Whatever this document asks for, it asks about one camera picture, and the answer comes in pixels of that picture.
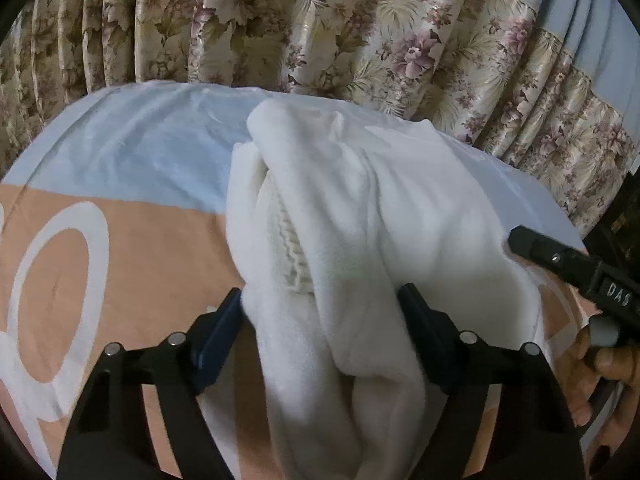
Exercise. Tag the printed orange blue bed sheet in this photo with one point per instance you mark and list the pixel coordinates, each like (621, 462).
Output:
(125, 260)

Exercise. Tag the person's right hand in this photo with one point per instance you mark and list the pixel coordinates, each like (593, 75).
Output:
(585, 380)

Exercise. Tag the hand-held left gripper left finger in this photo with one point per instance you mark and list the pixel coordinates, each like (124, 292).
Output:
(220, 340)

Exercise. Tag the dark furniture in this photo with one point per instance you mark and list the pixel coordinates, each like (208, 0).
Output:
(620, 230)

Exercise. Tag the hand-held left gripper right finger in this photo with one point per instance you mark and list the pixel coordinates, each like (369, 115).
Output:
(425, 335)

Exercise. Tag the floral and blue curtain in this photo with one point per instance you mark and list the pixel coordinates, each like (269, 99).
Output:
(350, 35)

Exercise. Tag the white sweater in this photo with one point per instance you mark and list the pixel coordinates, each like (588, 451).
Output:
(375, 220)

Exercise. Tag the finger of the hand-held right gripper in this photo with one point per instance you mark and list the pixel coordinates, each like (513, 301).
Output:
(545, 252)

